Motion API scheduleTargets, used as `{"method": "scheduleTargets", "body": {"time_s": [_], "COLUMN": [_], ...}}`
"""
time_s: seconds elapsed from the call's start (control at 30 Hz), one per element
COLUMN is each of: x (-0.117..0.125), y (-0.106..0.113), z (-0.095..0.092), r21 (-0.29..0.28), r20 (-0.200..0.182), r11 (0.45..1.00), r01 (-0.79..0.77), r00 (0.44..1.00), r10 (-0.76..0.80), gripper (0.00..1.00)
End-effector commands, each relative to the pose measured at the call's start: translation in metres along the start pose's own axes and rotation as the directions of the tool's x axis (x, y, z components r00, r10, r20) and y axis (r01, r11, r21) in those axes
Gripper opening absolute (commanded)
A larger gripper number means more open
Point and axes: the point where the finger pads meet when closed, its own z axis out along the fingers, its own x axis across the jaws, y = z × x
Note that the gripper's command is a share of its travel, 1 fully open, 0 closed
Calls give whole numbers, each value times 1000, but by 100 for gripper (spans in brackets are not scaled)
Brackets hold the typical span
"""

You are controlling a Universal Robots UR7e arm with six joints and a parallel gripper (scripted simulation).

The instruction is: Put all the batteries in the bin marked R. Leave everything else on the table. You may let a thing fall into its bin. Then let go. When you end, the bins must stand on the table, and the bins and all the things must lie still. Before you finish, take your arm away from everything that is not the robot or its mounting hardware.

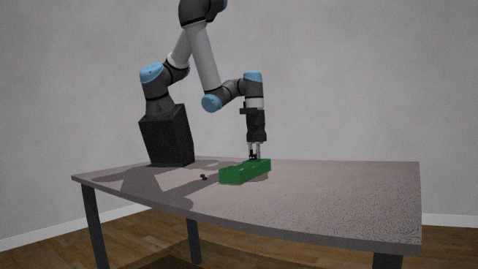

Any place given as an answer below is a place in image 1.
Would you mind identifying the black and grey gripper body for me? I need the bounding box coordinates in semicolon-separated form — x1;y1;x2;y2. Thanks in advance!
239;98;267;142

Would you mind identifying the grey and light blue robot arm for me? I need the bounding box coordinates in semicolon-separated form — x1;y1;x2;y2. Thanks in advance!
140;0;263;120

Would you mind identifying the green three-compartment bin rack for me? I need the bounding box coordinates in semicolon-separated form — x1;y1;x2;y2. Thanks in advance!
219;159;271;184

